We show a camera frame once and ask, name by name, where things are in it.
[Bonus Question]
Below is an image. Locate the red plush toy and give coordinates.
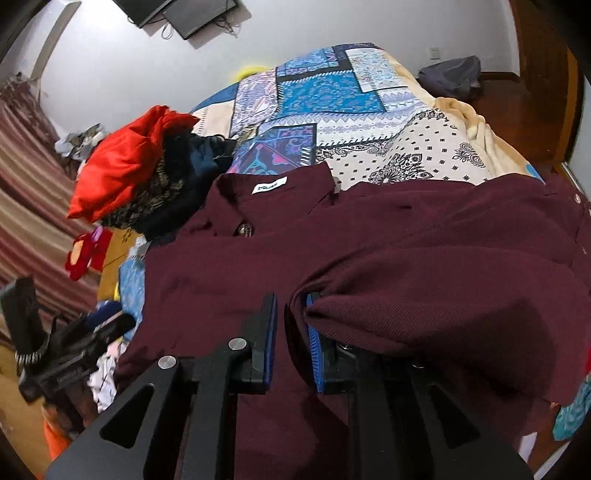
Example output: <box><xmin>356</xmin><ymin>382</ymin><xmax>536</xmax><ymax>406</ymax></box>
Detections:
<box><xmin>65</xmin><ymin>228</ymin><xmax>114</xmax><ymax>281</ymax></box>

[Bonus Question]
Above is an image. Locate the person's left forearm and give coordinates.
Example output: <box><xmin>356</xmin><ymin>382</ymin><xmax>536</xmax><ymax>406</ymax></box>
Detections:
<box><xmin>41</xmin><ymin>401</ymin><xmax>75</xmax><ymax>463</ymax></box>

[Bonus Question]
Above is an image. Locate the striped pink curtain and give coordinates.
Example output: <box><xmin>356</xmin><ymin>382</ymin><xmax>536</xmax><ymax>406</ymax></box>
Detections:
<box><xmin>0</xmin><ymin>76</ymin><xmax>108</xmax><ymax>324</ymax></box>

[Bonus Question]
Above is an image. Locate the blue patchwork blanket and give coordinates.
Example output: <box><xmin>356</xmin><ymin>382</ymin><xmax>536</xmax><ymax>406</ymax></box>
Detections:
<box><xmin>111</xmin><ymin>44</ymin><xmax>580</xmax><ymax>441</ymax></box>

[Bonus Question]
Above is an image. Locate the white air conditioner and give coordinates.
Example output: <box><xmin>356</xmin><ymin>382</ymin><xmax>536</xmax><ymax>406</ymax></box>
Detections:
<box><xmin>30</xmin><ymin>0</ymin><xmax>82</xmax><ymax>81</ymax></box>

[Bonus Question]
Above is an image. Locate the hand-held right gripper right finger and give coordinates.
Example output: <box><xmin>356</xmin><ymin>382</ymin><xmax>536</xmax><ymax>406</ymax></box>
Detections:
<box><xmin>305</xmin><ymin>291</ymin><xmax>536</xmax><ymax>480</ymax></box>

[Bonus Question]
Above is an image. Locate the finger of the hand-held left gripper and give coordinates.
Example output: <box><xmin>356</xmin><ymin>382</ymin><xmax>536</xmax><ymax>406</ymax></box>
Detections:
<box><xmin>85</xmin><ymin>300</ymin><xmax>123</xmax><ymax>326</ymax></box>
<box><xmin>93</xmin><ymin>313</ymin><xmax>137</xmax><ymax>346</ymax></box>

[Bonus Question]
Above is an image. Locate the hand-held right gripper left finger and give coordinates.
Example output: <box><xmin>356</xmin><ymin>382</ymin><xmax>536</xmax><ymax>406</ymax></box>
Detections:
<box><xmin>45</xmin><ymin>292</ymin><xmax>279</xmax><ymax>480</ymax></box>

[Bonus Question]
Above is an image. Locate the pile of clutter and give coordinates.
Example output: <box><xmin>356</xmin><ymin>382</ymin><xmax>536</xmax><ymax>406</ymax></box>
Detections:
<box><xmin>54</xmin><ymin>122</ymin><xmax>110</xmax><ymax>163</ymax></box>

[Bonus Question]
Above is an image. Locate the dark clothes pile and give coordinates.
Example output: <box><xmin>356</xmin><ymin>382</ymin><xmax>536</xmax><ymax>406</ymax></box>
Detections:
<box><xmin>99</xmin><ymin>131</ymin><xmax>238</xmax><ymax>241</ymax></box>

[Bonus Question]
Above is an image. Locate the brown wooden wardrobe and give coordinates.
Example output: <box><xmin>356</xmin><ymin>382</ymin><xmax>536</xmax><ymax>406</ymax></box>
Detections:
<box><xmin>508</xmin><ymin>0</ymin><xmax>581</xmax><ymax>177</ymax></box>

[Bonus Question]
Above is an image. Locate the grey bag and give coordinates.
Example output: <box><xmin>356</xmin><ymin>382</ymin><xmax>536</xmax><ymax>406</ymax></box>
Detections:
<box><xmin>418</xmin><ymin>55</ymin><xmax>483</xmax><ymax>100</ymax></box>

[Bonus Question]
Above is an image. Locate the maroon shirt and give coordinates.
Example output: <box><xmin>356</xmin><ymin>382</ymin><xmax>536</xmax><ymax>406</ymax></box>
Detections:
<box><xmin>113</xmin><ymin>162</ymin><xmax>591</xmax><ymax>480</ymax></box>

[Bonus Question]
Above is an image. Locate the small dark wall screen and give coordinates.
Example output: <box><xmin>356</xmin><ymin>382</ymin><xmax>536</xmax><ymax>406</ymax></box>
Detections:
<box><xmin>164</xmin><ymin>0</ymin><xmax>241</xmax><ymax>40</ymax></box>

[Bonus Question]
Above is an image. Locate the red garment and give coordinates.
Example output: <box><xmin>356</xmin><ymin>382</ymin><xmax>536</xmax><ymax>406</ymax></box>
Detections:
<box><xmin>67</xmin><ymin>105</ymin><xmax>200</xmax><ymax>223</ymax></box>

